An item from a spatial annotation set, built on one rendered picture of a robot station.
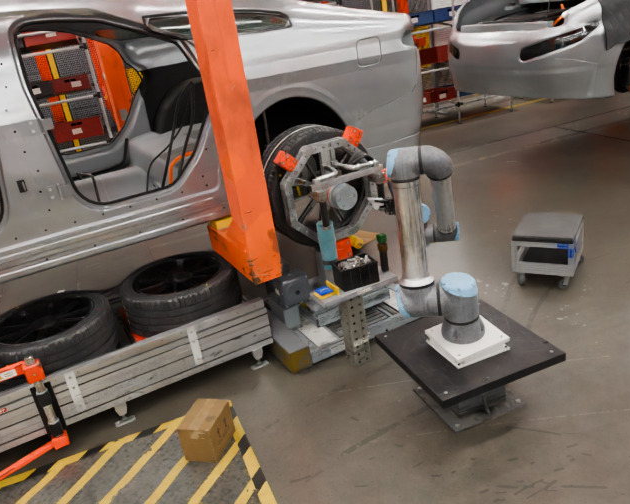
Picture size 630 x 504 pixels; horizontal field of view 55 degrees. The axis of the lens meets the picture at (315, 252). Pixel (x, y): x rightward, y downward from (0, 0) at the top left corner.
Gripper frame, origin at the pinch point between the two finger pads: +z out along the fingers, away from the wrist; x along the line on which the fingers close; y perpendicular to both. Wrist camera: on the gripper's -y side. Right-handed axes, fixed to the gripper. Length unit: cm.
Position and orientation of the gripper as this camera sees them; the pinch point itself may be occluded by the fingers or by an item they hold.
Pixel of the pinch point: (379, 194)
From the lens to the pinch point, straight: 320.2
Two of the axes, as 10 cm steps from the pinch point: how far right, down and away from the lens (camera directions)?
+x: 8.7, -3.0, 3.9
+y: 1.5, 9.1, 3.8
